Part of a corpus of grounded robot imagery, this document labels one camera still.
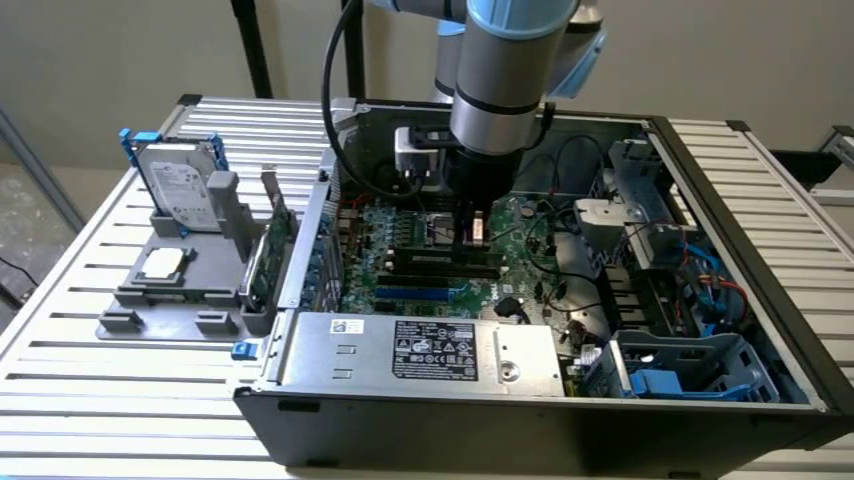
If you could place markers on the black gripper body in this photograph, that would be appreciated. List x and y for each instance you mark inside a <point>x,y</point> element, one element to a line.
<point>482,175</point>

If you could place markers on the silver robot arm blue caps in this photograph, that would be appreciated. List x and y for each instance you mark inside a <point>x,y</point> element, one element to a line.
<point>494,70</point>

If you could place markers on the blue expansion slot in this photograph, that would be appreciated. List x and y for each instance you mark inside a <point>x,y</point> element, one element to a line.
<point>410,293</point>

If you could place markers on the short black expansion slot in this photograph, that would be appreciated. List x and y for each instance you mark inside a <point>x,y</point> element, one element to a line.
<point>394,307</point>

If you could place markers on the CPU socket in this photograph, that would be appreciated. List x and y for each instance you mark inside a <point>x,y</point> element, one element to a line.
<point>436,227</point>

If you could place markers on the green motherboard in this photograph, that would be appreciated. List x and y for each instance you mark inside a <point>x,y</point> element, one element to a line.
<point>520,260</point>

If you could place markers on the silver metal drive cage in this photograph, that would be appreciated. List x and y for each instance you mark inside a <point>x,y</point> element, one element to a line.
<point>634,200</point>

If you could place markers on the silver power supply unit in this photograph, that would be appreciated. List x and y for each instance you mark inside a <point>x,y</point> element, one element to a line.
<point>414,350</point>

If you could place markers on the green graphics card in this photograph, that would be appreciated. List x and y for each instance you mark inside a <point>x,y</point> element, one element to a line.
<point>270,245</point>

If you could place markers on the black stand pole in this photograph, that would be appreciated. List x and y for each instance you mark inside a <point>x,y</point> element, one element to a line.
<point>254,50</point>
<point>355,50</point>

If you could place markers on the blue disk caddy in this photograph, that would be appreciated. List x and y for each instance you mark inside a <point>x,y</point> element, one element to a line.
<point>216,145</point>

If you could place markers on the grey blue disk bay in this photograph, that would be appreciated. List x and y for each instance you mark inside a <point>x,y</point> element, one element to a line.
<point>694,360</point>

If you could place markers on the small blue plastic clip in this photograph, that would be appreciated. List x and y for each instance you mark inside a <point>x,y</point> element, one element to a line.
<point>244,349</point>

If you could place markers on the black open PC case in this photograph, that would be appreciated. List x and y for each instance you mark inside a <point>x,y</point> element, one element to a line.
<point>534,430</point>

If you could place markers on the silver hard disk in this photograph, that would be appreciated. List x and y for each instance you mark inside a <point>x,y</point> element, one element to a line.
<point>180,190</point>

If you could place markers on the grey parts rack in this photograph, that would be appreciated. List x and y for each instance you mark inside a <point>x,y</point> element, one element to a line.
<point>180,300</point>

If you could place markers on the silver CPU chip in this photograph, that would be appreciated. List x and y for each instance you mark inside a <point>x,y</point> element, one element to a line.
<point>164,261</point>

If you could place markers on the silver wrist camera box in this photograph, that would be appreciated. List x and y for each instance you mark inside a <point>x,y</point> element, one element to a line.
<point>416,155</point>

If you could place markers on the grey side table frame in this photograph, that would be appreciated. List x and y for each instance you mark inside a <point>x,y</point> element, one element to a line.
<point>834,165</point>

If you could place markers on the glass panel metal frame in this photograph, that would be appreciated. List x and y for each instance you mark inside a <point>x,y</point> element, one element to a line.
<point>40,200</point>

